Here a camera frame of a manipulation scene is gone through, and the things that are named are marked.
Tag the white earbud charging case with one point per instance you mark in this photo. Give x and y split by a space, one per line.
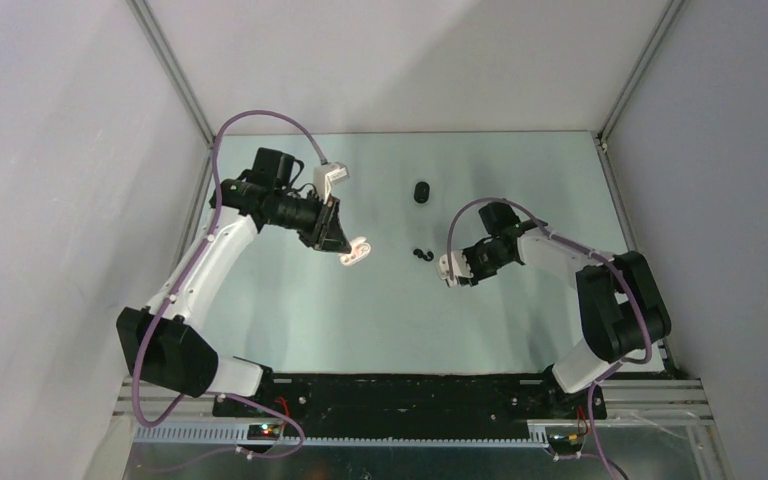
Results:
360 248

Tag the black earbud charging case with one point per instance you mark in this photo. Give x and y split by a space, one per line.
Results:
421 192

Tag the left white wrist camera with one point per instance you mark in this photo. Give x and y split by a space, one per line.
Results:
326 176

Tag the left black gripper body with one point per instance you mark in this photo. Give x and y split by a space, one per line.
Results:
312 213

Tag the aluminium frame post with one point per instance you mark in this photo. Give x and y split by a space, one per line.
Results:
651 48
167 58

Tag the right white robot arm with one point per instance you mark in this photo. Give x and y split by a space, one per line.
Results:
622 314

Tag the black earbud pair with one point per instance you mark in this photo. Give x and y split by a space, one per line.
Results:
427 256

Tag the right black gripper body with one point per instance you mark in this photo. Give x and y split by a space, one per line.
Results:
484 261

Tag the left aluminium frame post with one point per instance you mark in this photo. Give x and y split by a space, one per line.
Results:
167 58

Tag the right controller board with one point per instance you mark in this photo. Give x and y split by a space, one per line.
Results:
569 445

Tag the controller board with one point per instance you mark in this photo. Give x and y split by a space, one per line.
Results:
264 432
569 445

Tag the right aluminium frame post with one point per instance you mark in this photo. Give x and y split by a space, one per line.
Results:
651 48

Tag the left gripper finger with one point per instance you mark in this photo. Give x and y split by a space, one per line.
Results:
337 228
339 244

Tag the left controller board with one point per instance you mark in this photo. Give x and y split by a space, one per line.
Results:
264 432

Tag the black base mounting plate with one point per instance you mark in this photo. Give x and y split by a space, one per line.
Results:
423 407

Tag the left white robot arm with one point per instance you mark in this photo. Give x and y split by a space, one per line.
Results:
162 342

